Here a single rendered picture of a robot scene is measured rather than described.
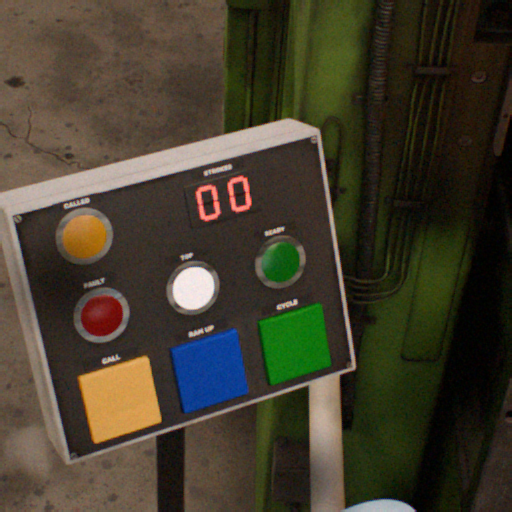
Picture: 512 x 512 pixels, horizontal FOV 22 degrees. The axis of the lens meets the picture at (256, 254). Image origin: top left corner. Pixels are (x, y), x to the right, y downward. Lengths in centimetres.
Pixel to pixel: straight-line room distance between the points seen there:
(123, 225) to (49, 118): 193
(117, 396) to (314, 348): 22
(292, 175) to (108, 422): 32
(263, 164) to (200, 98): 194
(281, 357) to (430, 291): 45
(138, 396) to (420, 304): 59
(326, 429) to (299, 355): 40
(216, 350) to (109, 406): 13
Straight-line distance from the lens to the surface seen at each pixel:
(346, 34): 149
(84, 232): 129
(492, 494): 184
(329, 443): 178
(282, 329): 139
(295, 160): 136
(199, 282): 134
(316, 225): 138
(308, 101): 155
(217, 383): 138
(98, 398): 134
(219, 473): 252
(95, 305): 131
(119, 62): 339
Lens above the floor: 209
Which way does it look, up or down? 46 degrees down
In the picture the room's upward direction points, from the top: 4 degrees clockwise
